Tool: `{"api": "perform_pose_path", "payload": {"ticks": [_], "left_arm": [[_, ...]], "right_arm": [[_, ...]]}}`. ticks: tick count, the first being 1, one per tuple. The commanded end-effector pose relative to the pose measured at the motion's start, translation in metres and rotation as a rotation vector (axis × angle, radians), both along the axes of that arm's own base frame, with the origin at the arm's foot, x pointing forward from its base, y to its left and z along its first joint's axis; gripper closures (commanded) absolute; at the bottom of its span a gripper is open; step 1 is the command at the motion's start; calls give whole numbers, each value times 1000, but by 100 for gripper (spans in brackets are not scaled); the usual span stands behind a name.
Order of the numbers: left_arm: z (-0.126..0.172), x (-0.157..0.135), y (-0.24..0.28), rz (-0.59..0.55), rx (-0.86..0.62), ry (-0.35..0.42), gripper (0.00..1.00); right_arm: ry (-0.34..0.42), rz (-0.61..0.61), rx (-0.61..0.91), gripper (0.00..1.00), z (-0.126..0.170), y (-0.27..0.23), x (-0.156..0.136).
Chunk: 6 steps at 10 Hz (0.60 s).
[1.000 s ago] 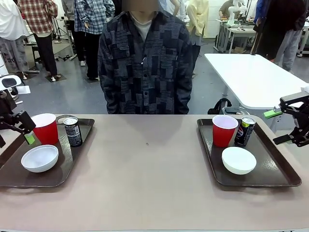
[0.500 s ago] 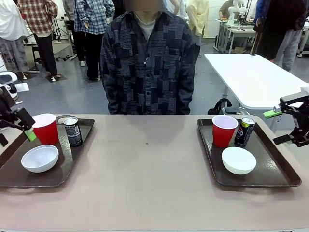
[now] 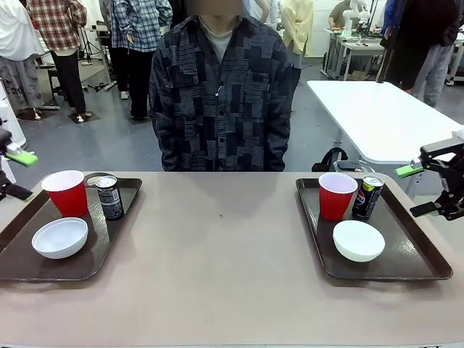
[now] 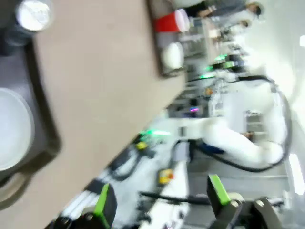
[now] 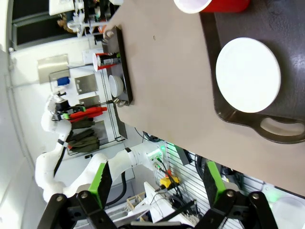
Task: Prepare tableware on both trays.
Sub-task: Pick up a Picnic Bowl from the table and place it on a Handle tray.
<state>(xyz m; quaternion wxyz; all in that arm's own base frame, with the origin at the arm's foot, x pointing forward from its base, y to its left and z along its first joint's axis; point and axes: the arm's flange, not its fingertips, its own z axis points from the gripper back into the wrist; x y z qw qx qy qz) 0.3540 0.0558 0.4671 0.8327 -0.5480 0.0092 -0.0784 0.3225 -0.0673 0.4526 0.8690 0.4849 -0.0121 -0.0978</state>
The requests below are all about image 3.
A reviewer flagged bystander in blue plaid shirt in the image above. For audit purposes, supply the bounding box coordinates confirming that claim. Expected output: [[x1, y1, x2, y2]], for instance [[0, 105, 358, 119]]
[[109, 0, 173, 120]]

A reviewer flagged black tripod stand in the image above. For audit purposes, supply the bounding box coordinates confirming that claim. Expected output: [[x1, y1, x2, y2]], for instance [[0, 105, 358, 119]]
[[80, 24, 117, 92]]

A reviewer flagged bystander in yellow shirt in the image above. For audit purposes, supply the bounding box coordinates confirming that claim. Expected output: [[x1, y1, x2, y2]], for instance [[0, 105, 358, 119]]
[[281, 0, 315, 68]]

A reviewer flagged dark brown serving tray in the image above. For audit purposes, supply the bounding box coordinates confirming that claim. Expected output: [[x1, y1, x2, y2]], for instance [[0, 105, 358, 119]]
[[0, 176, 143, 283], [295, 176, 453, 281]]

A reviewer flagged black can with white print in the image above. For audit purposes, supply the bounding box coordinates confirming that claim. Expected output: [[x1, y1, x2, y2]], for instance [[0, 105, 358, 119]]
[[95, 175, 125, 222]]

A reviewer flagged white round bowl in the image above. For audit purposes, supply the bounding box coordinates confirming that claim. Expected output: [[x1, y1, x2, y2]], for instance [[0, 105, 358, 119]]
[[31, 217, 89, 260], [332, 220, 386, 263]]

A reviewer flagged brown upright board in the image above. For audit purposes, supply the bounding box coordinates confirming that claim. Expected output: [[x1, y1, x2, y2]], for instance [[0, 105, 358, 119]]
[[375, 35, 397, 85]]

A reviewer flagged person's right forearm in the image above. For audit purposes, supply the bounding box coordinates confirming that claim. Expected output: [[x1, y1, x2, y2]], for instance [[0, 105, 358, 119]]
[[150, 119, 178, 173]]

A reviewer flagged grey background workbench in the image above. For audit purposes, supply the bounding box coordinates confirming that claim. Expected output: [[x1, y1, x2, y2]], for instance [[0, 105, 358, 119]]
[[323, 28, 386, 81]]

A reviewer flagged red plastic cup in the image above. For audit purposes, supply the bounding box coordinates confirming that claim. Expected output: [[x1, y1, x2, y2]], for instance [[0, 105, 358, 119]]
[[41, 170, 89, 218], [318, 172, 359, 222]]

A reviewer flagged black bag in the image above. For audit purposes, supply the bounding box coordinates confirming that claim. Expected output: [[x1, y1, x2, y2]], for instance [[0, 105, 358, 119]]
[[311, 147, 349, 173]]

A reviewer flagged person's left forearm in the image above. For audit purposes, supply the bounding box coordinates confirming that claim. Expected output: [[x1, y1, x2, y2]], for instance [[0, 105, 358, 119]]
[[266, 119, 293, 173]]

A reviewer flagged bystander in white shirt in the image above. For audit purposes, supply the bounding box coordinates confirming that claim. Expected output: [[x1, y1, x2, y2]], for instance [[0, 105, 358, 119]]
[[0, 0, 45, 114]]

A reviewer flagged bystander in red plaid shirt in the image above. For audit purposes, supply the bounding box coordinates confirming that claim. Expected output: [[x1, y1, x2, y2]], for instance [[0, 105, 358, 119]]
[[27, 0, 91, 117]]

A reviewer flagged black can with yellow top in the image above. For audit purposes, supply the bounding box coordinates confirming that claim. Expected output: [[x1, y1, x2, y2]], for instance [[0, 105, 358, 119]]
[[351, 175, 384, 221]]

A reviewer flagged bystander in dark coat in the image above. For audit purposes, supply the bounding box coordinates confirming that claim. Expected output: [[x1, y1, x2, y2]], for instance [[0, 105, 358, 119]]
[[380, 0, 462, 109]]

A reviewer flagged white folding table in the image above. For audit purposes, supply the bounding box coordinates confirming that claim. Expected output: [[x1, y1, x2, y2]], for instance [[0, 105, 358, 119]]
[[306, 80, 464, 175]]

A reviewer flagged grey seat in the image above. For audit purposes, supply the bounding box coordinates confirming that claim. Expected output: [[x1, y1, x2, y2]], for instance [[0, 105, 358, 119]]
[[333, 159, 376, 173]]

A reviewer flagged person in dark patchwork shirt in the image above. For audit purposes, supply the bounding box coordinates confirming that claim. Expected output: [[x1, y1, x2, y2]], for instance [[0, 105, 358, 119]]
[[149, 0, 302, 173]]

